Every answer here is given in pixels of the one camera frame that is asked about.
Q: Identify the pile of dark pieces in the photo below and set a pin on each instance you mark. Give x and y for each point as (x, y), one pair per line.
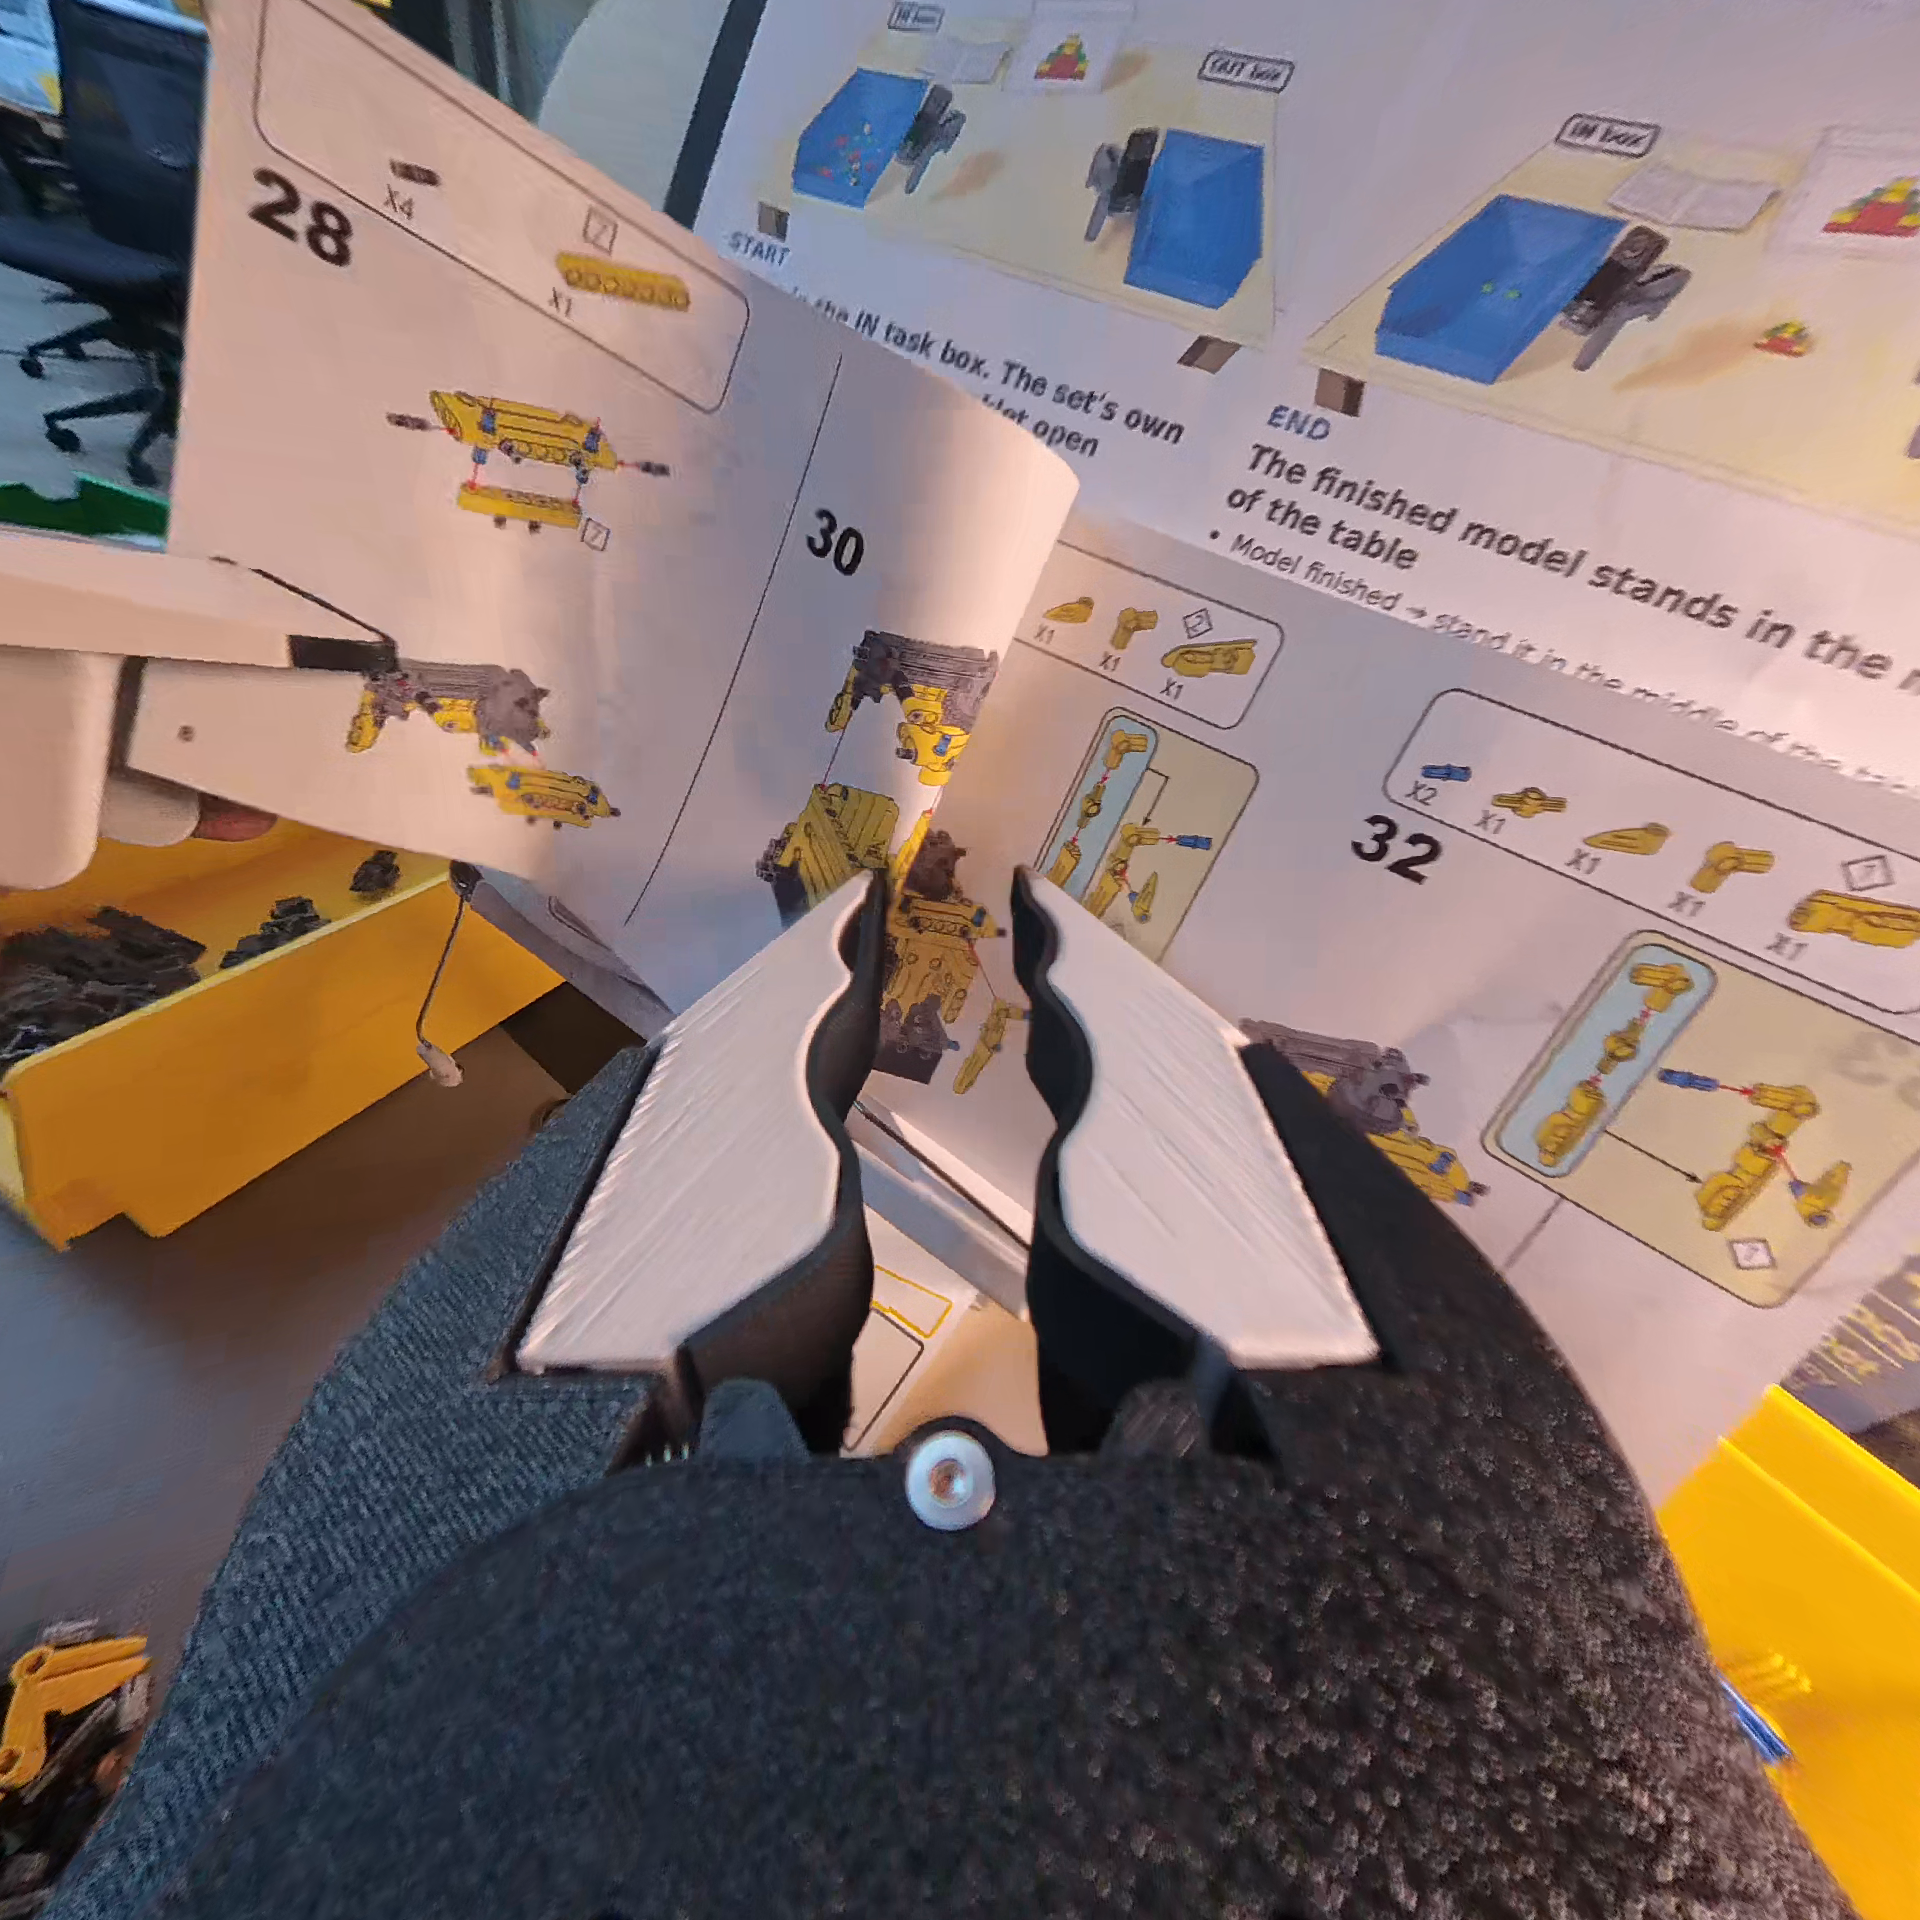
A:
(107, 960)

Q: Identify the pile of yellow pieces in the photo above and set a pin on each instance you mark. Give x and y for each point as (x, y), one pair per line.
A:
(1757, 1704)

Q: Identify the pile of small building pieces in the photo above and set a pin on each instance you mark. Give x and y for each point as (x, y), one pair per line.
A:
(68, 1695)

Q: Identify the grey desk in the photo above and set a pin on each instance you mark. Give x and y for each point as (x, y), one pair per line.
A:
(151, 1349)

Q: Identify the yellow storage bin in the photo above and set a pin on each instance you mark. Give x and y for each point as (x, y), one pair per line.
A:
(226, 1111)
(1801, 1576)

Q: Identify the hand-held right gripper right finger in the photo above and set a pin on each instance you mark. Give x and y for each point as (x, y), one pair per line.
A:
(1201, 1201)

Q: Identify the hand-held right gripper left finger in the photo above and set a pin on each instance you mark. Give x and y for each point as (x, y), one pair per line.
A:
(689, 1201)

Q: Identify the black office chair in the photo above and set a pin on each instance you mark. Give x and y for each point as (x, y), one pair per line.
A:
(121, 181)

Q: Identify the printed task sheet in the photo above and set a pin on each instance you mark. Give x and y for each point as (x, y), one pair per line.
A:
(1499, 450)

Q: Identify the robot kit box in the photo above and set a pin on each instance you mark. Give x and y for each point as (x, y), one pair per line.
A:
(1869, 1349)

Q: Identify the instruction booklet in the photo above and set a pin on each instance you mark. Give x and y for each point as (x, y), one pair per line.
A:
(600, 450)

